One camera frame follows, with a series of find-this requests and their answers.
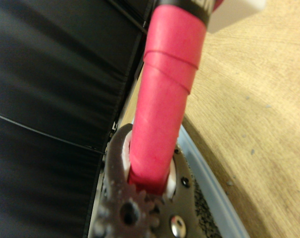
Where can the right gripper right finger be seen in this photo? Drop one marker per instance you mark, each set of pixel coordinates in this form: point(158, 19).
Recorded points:
point(187, 205)

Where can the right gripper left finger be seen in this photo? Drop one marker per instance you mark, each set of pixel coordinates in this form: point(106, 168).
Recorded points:
point(113, 188)

